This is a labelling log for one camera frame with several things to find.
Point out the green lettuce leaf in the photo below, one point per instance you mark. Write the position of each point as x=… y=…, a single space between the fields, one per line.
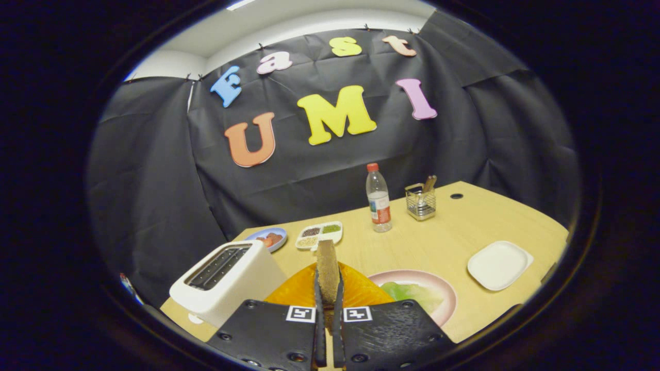
x=412 y=294

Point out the clear red-capped water bottle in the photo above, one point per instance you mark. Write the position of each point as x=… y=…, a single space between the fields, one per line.
x=379 y=201

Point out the brown toast bread slice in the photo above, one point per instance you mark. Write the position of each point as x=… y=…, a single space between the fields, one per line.
x=328 y=268

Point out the red food pieces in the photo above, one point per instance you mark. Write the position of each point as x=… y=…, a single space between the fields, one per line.
x=270 y=239

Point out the small white square plate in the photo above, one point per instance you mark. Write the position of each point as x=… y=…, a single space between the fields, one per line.
x=499 y=265

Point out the pink round plate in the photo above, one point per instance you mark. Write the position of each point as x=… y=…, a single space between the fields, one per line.
x=447 y=304

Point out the small blue plate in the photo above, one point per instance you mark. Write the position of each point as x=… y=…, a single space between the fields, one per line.
x=253 y=235

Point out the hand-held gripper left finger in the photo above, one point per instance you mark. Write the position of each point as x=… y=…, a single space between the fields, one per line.
x=320 y=319

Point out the white divided seasoning dish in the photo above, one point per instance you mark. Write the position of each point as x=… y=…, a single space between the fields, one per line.
x=318 y=236

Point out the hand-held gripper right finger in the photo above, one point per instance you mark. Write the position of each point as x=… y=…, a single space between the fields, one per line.
x=338 y=319

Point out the ceiling light panel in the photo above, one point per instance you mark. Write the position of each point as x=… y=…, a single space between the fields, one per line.
x=240 y=4

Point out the white toaster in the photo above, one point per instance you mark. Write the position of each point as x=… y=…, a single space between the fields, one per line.
x=242 y=288

